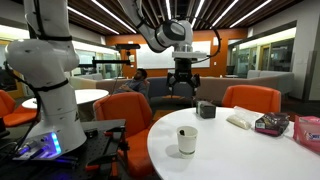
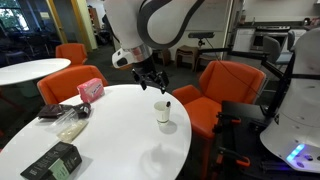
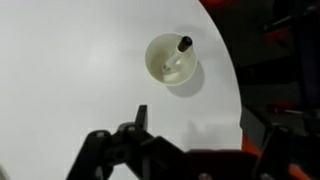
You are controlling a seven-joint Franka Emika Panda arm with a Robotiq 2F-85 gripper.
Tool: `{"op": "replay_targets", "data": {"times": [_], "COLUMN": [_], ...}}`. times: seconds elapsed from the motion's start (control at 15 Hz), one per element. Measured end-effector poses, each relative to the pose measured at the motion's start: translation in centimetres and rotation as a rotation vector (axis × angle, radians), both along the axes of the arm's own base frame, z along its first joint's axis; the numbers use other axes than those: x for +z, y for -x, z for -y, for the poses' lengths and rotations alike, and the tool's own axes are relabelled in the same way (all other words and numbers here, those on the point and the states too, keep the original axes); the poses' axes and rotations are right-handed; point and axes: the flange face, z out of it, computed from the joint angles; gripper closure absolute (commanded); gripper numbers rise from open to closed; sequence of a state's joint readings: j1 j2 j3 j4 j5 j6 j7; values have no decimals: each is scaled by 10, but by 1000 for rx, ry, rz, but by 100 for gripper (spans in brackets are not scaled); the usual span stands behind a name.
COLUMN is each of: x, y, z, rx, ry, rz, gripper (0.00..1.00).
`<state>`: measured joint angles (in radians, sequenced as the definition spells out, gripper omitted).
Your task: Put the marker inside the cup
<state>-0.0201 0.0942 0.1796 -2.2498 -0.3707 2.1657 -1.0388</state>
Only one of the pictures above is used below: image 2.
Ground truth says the white round side table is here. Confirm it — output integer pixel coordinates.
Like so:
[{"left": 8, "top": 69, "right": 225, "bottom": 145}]
[{"left": 0, "top": 57, "right": 72, "bottom": 86}]

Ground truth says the black clamp with orange handle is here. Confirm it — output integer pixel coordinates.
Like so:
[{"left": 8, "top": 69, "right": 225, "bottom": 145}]
[
  {"left": 214, "top": 111, "right": 243, "bottom": 134},
  {"left": 213, "top": 146, "right": 252, "bottom": 180}
]

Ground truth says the black cardboard box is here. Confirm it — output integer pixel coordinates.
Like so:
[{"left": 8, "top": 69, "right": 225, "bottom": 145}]
[{"left": 19, "top": 140, "right": 83, "bottom": 180}]

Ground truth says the thin black camera cable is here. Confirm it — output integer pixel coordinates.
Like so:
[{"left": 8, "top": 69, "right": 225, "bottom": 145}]
[{"left": 204, "top": 37, "right": 264, "bottom": 99}]

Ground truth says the white paper cup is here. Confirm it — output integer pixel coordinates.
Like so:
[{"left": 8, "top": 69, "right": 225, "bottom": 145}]
[{"left": 153, "top": 100, "right": 172, "bottom": 126}]

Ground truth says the grey office chair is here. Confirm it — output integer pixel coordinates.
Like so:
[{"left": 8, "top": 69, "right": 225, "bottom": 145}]
[{"left": 262, "top": 34, "right": 293, "bottom": 66}]

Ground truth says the brown wooden stool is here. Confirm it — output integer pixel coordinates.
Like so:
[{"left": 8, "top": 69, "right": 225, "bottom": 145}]
[{"left": 175, "top": 44, "right": 200, "bottom": 71}]

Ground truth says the clear bag of white contents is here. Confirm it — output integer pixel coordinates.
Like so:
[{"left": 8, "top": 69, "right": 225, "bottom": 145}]
[{"left": 49, "top": 108, "right": 90, "bottom": 144}]

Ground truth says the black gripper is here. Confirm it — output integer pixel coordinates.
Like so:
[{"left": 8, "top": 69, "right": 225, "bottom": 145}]
[{"left": 131, "top": 55, "right": 170, "bottom": 95}]

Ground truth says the standing whiteboard easel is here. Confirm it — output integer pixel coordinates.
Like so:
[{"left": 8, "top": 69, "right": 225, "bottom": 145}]
[{"left": 186, "top": 0, "right": 233, "bottom": 33}]

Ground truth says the white machine base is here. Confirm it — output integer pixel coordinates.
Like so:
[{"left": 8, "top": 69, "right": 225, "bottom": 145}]
[{"left": 213, "top": 99, "right": 320, "bottom": 180}]

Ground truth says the stainless steel oven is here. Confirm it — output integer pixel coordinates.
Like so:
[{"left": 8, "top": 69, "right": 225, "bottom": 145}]
[{"left": 251, "top": 24, "right": 291, "bottom": 51}]

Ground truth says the pink snack package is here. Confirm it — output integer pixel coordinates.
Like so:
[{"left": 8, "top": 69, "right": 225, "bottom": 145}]
[{"left": 76, "top": 77, "right": 106, "bottom": 104}]

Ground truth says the orange armchair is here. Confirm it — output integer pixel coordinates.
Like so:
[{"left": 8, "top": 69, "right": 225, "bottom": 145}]
[
  {"left": 36, "top": 64, "right": 109, "bottom": 105},
  {"left": 55, "top": 42, "right": 88, "bottom": 67},
  {"left": 171, "top": 59, "right": 268, "bottom": 180}
]

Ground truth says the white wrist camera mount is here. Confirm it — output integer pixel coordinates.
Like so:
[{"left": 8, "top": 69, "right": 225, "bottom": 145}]
[{"left": 111, "top": 47, "right": 135, "bottom": 70}]

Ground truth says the black stereo camera bar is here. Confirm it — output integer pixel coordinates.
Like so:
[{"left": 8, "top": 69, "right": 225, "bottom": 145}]
[{"left": 187, "top": 31, "right": 216, "bottom": 40}]

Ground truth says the dark purple snack bag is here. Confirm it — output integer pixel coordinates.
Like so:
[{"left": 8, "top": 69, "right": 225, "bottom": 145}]
[{"left": 36, "top": 102, "right": 92, "bottom": 120}]

